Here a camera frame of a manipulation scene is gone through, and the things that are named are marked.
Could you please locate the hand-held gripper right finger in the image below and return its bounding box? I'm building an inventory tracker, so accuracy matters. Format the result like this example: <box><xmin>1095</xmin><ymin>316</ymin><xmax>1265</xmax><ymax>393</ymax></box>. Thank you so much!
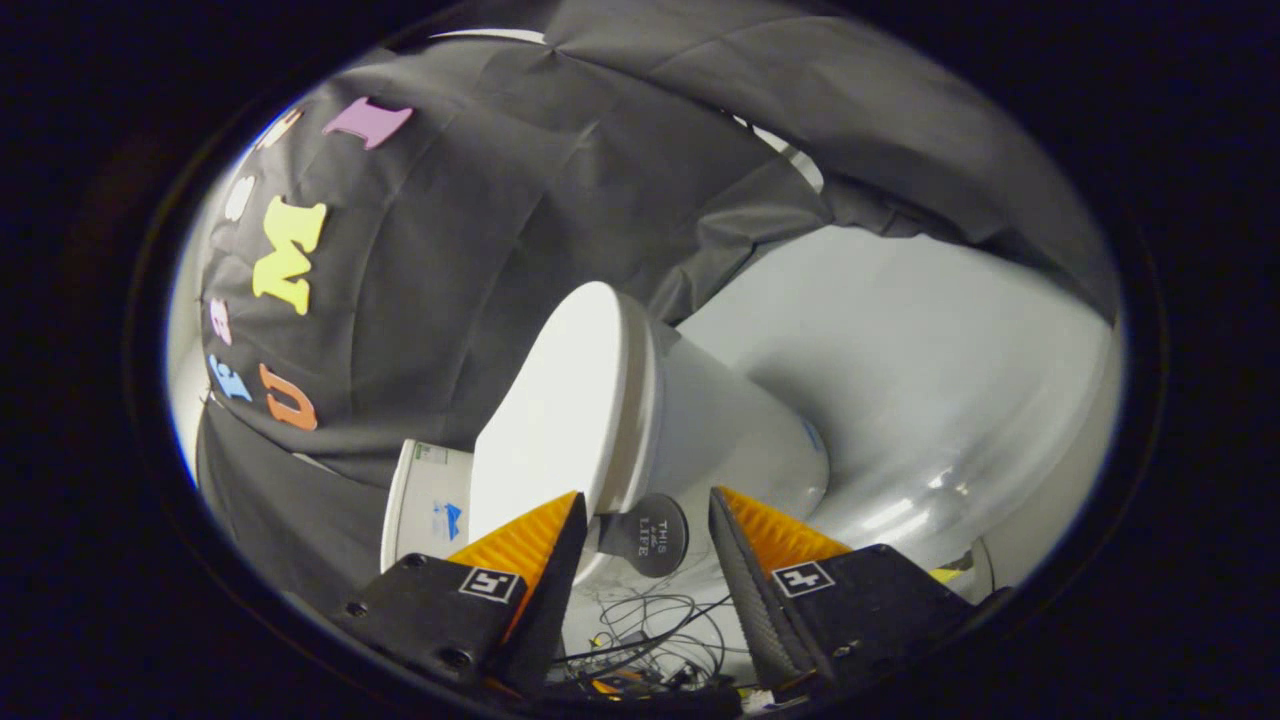
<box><xmin>708</xmin><ymin>486</ymin><xmax>986</xmax><ymax>698</ymax></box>

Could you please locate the black backdrop cloth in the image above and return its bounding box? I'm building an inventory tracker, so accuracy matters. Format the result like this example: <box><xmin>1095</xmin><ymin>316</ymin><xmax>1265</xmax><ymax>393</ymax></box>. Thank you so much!
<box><xmin>195</xmin><ymin>0</ymin><xmax>1119</xmax><ymax>601</ymax></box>

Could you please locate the tangle of black cables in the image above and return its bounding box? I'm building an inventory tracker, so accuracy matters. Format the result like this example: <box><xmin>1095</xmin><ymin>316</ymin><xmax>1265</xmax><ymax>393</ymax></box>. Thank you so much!
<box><xmin>555</xmin><ymin>590</ymin><xmax>753</xmax><ymax>703</ymax></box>

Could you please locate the round black lid pull tab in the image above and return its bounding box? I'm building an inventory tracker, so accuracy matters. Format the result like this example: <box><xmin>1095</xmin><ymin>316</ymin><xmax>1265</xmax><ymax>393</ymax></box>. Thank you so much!
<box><xmin>598</xmin><ymin>493</ymin><xmax>690</xmax><ymax>579</ymax></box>

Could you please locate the white toilet lid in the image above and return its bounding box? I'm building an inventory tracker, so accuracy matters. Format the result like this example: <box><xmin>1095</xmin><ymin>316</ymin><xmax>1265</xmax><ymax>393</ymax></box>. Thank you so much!
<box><xmin>468</xmin><ymin>282</ymin><xmax>663</xmax><ymax>546</ymax></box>

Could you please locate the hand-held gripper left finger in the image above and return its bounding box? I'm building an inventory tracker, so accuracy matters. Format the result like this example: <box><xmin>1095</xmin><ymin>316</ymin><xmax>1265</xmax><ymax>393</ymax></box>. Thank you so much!
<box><xmin>345</xmin><ymin>490</ymin><xmax>589</xmax><ymax>701</ymax></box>

